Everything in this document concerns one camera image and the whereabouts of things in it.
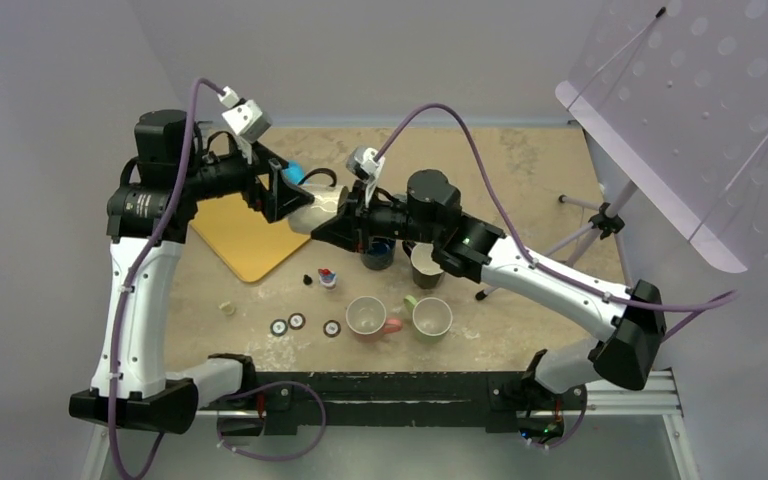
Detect blue plastic tube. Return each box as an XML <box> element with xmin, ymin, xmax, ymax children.
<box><xmin>283</xmin><ymin>161</ymin><xmax>306</xmax><ymax>185</ymax></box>

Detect cream white mug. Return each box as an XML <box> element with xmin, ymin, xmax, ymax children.
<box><xmin>287</xmin><ymin>167</ymin><xmax>349</xmax><ymax>235</ymax></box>

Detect pink mug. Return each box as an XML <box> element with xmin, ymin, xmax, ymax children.
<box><xmin>345</xmin><ymin>296</ymin><xmax>403</xmax><ymax>342</ymax></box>

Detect dark blue mug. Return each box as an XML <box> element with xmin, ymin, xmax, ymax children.
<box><xmin>360</xmin><ymin>238</ymin><xmax>396</xmax><ymax>271</ymax></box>

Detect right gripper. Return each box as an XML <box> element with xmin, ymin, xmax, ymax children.
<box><xmin>314</xmin><ymin>179</ymin><xmax>440</xmax><ymax>253</ymax></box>

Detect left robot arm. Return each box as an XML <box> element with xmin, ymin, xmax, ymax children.
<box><xmin>68</xmin><ymin>104</ymin><xmax>313</xmax><ymax>434</ymax></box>

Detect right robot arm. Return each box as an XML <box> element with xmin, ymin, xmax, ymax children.
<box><xmin>289</xmin><ymin>169</ymin><xmax>666</xmax><ymax>407</ymax></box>

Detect right round token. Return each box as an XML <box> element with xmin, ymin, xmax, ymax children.
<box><xmin>323</xmin><ymin>320</ymin><xmax>342</xmax><ymax>338</ymax></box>

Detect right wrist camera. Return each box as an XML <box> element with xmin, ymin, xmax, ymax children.
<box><xmin>346</xmin><ymin>147</ymin><xmax>386</xmax><ymax>204</ymax></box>

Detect yellow tray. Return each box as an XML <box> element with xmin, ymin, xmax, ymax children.
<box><xmin>190</xmin><ymin>195</ymin><xmax>309</xmax><ymax>283</ymax></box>

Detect translucent perforated panel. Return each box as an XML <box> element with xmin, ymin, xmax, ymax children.
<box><xmin>555</xmin><ymin>1</ymin><xmax>768</xmax><ymax>273</ymax></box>

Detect small cream cap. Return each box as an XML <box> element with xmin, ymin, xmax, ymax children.
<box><xmin>219</xmin><ymin>302</ymin><xmax>236</xmax><ymax>316</ymax></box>

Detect black mug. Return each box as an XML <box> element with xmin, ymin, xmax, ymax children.
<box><xmin>402</xmin><ymin>241</ymin><xmax>445</xmax><ymax>290</ymax></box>

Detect light green mug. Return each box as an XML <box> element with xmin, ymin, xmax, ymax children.
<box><xmin>403</xmin><ymin>295</ymin><xmax>454</xmax><ymax>343</ymax></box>

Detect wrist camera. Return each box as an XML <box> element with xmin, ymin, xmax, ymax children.
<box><xmin>346</xmin><ymin>147</ymin><xmax>386</xmax><ymax>204</ymax></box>
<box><xmin>217</xmin><ymin>86</ymin><xmax>273</xmax><ymax>144</ymax></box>

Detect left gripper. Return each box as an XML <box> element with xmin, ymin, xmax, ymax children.
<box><xmin>178</xmin><ymin>133</ymin><xmax>313</xmax><ymax>220</ymax></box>

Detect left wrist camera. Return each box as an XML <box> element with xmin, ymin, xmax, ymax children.
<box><xmin>217</xmin><ymin>86</ymin><xmax>273</xmax><ymax>144</ymax></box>

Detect black base bar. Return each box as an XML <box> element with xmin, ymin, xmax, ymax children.
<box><xmin>194</xmin><ymin>370</ymin><xmax>588</xmax><ymax>439</ymax></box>

